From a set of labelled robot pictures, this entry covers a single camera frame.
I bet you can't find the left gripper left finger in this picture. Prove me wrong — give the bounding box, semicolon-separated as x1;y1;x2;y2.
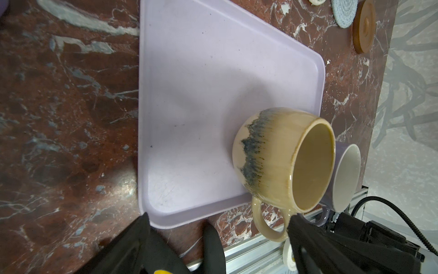
76;213;151;274

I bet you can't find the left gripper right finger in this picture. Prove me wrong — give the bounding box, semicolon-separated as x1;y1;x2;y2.
287;215;373;274

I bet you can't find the white mug lavender handle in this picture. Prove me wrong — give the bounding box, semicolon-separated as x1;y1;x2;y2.
313;142;361;227

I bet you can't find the beige ceramic mug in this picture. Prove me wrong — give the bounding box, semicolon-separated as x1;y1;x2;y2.
232;107;335;242

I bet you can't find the brown wooden round coaster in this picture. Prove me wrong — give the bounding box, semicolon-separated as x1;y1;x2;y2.
352;0;376;54

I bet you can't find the grey blue round coaster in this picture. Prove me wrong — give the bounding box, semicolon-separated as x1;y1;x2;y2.
331;0;358;29

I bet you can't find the multicolour woven round coaster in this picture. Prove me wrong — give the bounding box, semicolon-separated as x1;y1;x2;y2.
309;0;326;6

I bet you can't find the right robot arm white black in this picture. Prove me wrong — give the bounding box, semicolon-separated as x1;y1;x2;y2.
323;196;438;274

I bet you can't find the lavender plastic tray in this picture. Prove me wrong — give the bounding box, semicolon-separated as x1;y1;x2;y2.
138;1;325;229

